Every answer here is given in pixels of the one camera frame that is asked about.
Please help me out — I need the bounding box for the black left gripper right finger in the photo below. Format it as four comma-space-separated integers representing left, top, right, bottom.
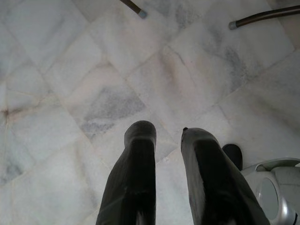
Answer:
181, 127, 270, 225

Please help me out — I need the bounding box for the brown chair leg grey cap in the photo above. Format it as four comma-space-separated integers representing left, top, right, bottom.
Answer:
120, 0, 148, 19
228, 4, 300, 30

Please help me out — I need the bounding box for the black robot foot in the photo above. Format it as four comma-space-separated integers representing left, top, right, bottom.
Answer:
222, 143, 243, 171

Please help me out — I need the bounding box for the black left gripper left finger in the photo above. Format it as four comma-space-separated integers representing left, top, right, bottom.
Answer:
95, 120, 157, 225

